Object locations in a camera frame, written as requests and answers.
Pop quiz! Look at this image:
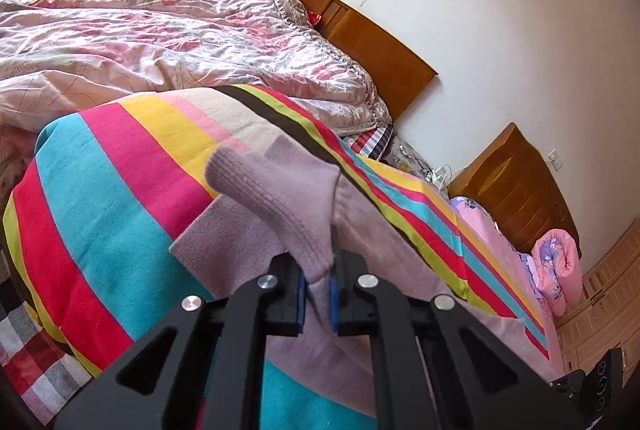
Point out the light wooden wardrobe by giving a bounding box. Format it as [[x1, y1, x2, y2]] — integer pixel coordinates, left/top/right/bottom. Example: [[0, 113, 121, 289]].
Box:
[[555, 225, 640, 371]]

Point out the white charger plug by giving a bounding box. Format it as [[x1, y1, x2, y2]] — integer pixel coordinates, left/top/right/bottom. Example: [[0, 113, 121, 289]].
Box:
[[427, 164, 453, 186]]

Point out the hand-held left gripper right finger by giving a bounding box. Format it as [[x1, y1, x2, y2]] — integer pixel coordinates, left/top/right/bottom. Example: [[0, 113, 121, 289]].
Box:
[[327, 225, 586, 430]]

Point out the padded wooden headboard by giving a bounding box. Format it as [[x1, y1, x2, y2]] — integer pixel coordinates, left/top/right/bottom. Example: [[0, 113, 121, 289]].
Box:
[[448, 123, 582, 261]]

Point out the rainbow striped blanket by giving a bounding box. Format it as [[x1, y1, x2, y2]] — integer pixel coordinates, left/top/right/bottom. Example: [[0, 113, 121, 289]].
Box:
[[2, 84, 551, 430]]

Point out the rolled pink floral quilt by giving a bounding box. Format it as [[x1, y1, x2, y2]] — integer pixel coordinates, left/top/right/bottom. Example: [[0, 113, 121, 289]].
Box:
[[531, 230, 583, 317]]

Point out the plain wooden headboard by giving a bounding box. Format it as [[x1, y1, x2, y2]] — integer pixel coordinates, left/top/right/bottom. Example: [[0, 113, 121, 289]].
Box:
[[248, 0, 439, 121]]

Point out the plaid cloth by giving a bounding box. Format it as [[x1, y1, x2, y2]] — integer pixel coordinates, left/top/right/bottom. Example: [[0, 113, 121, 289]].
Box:
[[0, 280, 93, 426]]

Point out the striped pillow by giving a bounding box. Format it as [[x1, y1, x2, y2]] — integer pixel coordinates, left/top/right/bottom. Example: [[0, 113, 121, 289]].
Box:
[[350, 125, 396, 158]]

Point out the white nightstand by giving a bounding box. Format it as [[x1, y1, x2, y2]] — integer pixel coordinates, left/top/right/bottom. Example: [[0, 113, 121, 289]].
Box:
[[387, 137, 451, 196]]

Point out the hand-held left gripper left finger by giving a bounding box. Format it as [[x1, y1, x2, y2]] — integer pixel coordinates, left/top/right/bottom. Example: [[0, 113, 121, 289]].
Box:
[[52, 253, 307, 430]]

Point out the lilac knit sweater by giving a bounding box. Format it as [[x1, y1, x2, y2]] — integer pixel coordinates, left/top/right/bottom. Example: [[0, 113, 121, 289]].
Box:
[[169, 139, 556, 383]]

